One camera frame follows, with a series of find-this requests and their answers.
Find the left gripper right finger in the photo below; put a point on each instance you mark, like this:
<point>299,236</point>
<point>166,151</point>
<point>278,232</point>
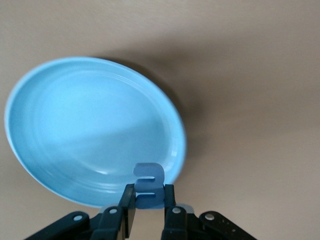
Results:
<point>175,225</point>

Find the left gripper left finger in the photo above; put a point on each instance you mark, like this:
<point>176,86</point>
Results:
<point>107,225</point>

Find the blue foam letter m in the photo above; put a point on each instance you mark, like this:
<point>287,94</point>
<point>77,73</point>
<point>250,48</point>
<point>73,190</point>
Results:
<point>147,175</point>

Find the blue plate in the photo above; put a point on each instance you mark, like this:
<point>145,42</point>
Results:
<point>75,125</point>

